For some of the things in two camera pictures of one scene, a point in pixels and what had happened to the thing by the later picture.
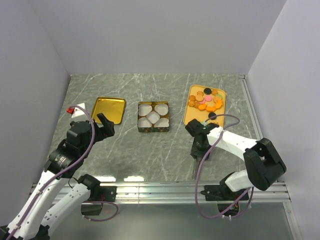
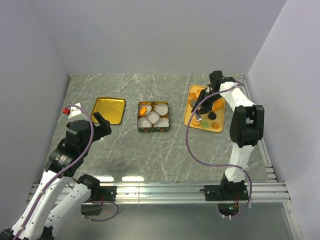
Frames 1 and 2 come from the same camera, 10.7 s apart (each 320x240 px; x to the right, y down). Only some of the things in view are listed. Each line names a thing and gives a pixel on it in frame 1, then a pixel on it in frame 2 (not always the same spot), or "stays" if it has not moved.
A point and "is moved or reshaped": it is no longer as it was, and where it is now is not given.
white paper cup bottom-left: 143,122 stays
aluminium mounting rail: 182,193 stays
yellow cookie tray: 205,104 stays
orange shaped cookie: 202,107 is moved or reshaped
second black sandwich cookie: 211,114 stays
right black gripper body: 200,150 to 207,106
